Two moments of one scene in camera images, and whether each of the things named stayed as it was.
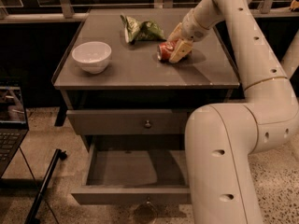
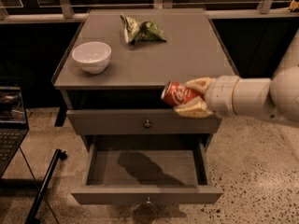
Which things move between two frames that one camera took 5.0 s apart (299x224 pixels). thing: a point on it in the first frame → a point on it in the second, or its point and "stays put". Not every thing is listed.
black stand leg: (31, 217) stays put
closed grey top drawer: (128, 121) stays put
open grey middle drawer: (135, 170) stays put
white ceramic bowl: (92, 56) stays put
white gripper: (193, 28) → (220, 94)
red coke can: (163, 50) → (177, 93)
